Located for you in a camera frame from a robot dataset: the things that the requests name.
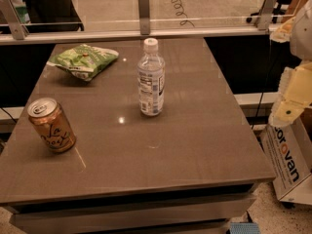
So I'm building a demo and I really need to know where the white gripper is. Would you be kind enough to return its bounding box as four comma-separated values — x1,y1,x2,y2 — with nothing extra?
270,17,312,108

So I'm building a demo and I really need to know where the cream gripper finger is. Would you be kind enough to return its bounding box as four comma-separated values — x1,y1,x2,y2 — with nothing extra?
268,98,304,128

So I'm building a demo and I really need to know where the clear plastic water bottle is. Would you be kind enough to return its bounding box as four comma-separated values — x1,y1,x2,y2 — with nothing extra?
137,38,165,116

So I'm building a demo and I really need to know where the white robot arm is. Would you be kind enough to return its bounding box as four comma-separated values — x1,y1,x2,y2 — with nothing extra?
268,0,312,128

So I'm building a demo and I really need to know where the white Corovan cardboard box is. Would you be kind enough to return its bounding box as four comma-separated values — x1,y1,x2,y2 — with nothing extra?
260,118,312,205

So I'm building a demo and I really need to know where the black office chair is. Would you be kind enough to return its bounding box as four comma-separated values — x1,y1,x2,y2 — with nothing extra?
246,0,292,23

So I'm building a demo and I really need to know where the blue perforated foot pad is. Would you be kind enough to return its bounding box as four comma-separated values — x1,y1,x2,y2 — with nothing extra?
229,222,260,234

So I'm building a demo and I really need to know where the green chip bag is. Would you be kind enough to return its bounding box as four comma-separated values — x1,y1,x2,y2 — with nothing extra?
47,44,119,82

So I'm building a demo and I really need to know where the orange LaCroix soda can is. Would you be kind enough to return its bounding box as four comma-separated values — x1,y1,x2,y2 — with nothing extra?
27,97,76,153

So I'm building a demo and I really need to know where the glass barrier panel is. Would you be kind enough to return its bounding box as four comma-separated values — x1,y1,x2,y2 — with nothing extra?
0,0,296,34

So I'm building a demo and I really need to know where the black hanging cable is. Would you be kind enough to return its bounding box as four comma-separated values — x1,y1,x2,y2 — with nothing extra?
251,39,273,131

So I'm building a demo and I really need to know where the metal glass bracket right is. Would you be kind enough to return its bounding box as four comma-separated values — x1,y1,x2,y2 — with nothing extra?
255,0,277,30

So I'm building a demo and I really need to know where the metal glass bracket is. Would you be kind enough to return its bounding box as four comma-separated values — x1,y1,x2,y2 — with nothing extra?
0,0,28,40
255,0,277,30
138,0,150,35

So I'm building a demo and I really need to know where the black coiled cable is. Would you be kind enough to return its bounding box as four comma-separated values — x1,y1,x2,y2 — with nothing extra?
163,0,196,28

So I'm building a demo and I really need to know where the metal glass bracket middle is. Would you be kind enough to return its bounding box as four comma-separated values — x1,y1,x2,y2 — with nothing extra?
138,0,150,35

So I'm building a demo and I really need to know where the metal glass bracket left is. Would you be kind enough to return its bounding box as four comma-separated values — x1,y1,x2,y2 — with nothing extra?
0,0,28,40

